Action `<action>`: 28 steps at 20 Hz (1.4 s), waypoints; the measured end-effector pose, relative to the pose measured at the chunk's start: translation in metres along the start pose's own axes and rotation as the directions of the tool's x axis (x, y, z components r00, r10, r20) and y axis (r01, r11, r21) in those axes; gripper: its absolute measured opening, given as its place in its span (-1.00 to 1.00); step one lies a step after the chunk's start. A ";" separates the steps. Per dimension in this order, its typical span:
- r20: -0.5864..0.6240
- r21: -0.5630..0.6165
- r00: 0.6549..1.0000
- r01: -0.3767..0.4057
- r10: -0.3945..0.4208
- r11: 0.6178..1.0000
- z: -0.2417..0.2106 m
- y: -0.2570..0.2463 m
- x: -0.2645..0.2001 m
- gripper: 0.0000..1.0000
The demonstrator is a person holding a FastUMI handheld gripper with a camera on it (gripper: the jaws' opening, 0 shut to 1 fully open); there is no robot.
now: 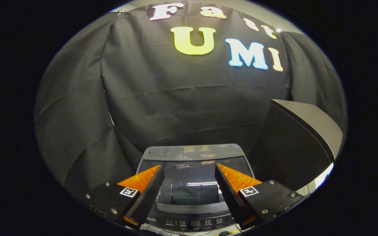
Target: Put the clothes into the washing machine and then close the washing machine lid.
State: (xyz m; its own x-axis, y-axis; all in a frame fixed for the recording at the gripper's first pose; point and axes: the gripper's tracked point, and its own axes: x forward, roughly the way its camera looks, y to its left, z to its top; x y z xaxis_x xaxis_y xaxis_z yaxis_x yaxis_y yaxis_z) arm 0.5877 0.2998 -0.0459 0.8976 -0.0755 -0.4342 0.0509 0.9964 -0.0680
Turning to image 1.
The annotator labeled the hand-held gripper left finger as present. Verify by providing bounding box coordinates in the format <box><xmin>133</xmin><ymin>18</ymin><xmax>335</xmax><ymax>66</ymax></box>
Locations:
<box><xmin>83</xmin><ymin>165</ymin><xmax>165</xmax><ymax>230</ymax></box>

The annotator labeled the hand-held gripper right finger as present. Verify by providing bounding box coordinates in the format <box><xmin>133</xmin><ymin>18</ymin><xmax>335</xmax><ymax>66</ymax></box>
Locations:
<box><xmin>215</xmin><ymin>163</ymin><xmax>304</xmax><ymax>230</ymax></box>

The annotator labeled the grey washing machine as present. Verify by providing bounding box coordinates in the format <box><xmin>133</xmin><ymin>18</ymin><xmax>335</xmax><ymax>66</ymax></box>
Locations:
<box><xmin>136</xmin><ymin>144</ymin><xmax>256</xmax><ymax>234</ymax></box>

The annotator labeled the dark washing machine lid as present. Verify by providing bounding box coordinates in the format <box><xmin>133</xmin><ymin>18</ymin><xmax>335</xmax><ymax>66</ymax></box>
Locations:
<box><xmin>136</xmin><ymin>144</ymin><xmax>255</xmax><ymax>215</ymax></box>

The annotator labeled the black backdrop cloth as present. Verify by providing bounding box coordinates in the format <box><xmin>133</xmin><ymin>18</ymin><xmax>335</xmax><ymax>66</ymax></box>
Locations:
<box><xmin>33</xmin><ymin>2</ymin><xmax>347</xmax><ymax>197</ymax></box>

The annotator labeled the beige cabinet with dark frame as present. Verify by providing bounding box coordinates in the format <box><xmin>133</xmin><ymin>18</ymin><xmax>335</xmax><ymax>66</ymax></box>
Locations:
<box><xmin>248</xmin><ymin>99</ymin><xmax>344</xmax><ymax>191</ymax></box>

